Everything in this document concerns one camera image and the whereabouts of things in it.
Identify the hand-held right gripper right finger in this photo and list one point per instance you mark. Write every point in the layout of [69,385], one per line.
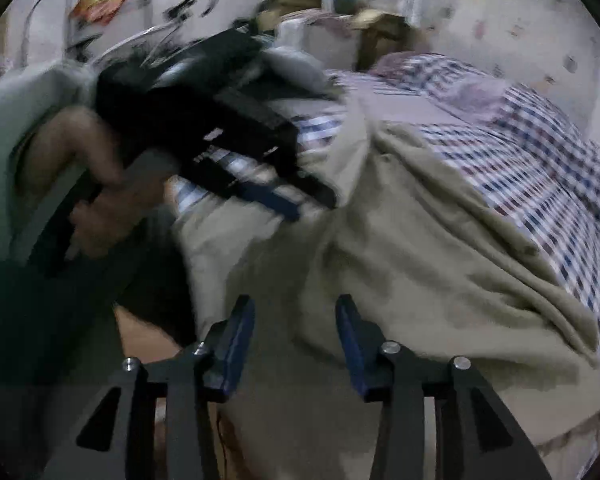
[352,350]

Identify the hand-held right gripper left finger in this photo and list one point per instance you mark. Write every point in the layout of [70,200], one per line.
[237,345]

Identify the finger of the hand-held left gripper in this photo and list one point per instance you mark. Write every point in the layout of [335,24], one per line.
[315,192]
[275,202]

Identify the khaki garment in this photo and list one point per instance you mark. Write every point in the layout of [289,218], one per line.
[405,285]

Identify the person's left forearm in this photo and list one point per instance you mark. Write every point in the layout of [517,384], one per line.
[5,135]

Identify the person's left hand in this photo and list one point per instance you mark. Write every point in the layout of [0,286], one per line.
[100,220]

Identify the checkered dotted quilt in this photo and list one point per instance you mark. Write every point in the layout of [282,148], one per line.
[480,95]

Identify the person's dark pants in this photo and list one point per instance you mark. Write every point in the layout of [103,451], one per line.
[30,335]

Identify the pineapple print curtain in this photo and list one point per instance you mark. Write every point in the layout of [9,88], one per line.
[505,20]

